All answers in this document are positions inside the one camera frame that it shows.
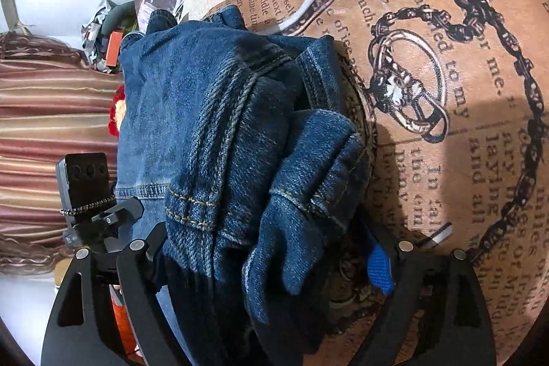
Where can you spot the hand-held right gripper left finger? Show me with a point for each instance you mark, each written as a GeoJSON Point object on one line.
{"type": "Point", "coordinates": [141, 267]}

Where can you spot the grey green cloth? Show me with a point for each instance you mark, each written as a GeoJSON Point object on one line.
{"type": "Point", "coordinates": [116, 16]}

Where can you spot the orange box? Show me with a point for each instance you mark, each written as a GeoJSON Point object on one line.
{"type": "Point", "coordinates": [113, 47]}

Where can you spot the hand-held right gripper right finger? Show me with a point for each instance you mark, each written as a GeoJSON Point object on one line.
{"type": "Point", "coordinates": [381, 263]}

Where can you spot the striped pink curtain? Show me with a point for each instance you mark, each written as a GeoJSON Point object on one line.
{"type": "Point", "coordinates": [51, 126]}

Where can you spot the orange cloth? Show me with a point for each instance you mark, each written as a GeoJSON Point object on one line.
{"type": "Point", "coordinates": [122, 319]}

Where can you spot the blue denim jacket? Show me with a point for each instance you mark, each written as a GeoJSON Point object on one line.
{"type": "Point", "coordinates": [223, 143]}

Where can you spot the newspaper printed blanket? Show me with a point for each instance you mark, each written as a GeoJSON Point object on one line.
{"type": "Point", "coordinates": [429, 70]}

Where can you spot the red plush toy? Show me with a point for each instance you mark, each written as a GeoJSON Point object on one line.
{"type": "Point", "coordinates": [118, 108]}

